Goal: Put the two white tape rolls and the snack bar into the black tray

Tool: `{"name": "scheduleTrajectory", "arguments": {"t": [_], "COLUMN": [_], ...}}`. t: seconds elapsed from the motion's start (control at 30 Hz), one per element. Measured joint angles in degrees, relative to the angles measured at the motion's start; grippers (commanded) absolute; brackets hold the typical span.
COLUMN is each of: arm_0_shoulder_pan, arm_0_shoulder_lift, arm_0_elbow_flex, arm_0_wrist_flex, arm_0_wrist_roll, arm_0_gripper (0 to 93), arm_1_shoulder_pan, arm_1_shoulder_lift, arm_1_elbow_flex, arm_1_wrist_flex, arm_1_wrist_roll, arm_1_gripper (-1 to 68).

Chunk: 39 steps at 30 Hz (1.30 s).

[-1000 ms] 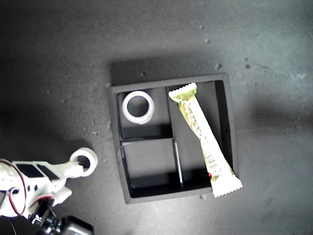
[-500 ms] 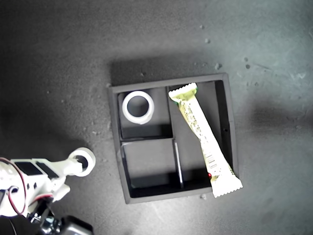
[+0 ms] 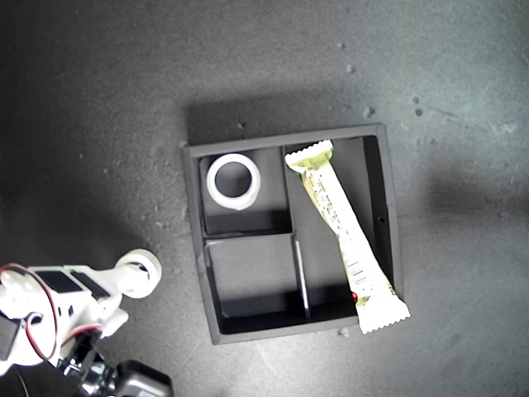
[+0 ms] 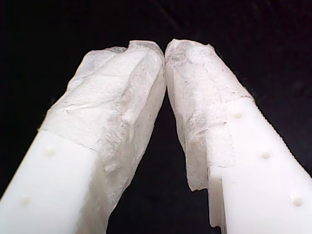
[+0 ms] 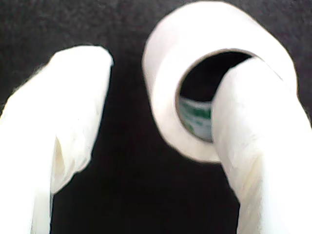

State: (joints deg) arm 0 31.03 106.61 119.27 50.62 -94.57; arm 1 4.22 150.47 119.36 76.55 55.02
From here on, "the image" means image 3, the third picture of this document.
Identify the small white tape roll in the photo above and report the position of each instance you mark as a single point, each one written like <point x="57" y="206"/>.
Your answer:
<point x="153" y="269"/>

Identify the wide white tape roll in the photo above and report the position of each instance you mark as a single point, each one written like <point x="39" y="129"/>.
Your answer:
<point x="213" y="182"/>

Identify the snack bar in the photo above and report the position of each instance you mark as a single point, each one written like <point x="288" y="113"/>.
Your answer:
<point x="343" y="223"/>

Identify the black tray with wells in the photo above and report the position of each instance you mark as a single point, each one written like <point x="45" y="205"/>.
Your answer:
<point x="256" y="273"/>

